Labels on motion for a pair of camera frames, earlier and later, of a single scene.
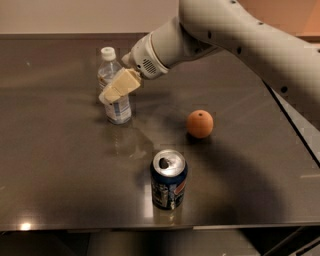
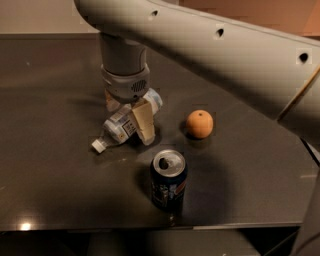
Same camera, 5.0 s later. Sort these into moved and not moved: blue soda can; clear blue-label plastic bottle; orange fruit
Moved: clear blue-label plastic bottle
Not moved: blue soda can; orange fruit
